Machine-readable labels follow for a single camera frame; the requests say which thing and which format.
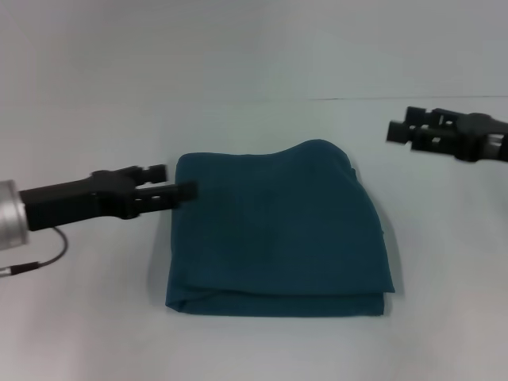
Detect blue-green t-shirt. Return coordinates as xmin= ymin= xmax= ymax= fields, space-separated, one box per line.
xmin=164 ymin=138 xmax=396 ymax=318

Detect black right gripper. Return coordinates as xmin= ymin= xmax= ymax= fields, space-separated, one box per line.
xmin=385 ymin=106 xmax=508 ymax=164

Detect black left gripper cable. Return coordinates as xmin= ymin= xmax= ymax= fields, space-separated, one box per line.
xmin=10 ymin=227 xmax=69 ymax=275

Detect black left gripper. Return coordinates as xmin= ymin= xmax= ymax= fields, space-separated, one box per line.
xmin=17 ymin=163 xmax=199 ymax=233

